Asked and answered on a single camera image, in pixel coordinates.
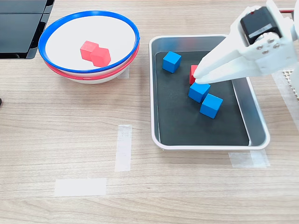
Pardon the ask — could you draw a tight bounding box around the red cube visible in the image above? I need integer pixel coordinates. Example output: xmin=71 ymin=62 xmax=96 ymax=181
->
xmin=188 ymin=64 xmax=199 ymax=85
xmin=79 ymin=40 xmax=100 ymax=62
xmin=90 ymin=46 xmax=112 ymax=68

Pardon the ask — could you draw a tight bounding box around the blue cube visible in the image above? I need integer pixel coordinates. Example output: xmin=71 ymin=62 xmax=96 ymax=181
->
xmin=199 ymin=93 xmax=224 ymax=119
xmin=188 ymin=81 xmax=211 ymax=104
xmin=162 ymin=50 xmax=182 ymax=74

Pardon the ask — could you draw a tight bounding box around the white plate blue rim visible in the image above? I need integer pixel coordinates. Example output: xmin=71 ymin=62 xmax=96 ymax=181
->
xmin=38 ymin=10 xmax=141 ymax=74

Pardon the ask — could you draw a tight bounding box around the pale perforated plate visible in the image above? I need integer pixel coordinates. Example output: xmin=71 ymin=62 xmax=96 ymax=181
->
xmin=281 ymin=69 xmax=299 ymax=101

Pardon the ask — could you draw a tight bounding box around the clear tape strip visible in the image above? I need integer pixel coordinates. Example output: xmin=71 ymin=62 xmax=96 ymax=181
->
xmin=271 ymin=71 xmax=299 ymax=131
xmin=116 ymin=69 xmax=130 ymax=79
xmin=114 ymin=124 xmax=133 ymax=173
xmin=228 ymin=149 xmax=271 ymax=168
xmin=54 ymin=177 xmax=107 ymax=197

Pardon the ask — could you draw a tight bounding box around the steel tray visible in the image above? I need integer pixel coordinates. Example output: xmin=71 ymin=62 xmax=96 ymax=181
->
xmin=149 ymin=34 xmax=271 ymax=151

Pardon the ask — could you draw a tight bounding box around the black mat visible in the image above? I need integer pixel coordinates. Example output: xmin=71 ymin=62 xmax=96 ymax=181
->
xmin=154 ymin=50 xmax=250 ymax=147

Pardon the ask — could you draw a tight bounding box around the white plate red rim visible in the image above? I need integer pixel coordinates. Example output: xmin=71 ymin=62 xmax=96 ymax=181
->
xmin=44 ymin=42 xmax=140 ymax=84

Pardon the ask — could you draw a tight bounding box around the black glossy device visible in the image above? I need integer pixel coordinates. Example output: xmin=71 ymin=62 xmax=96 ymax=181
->
xmin=0 ymin=0 xmax=56 ymax=60

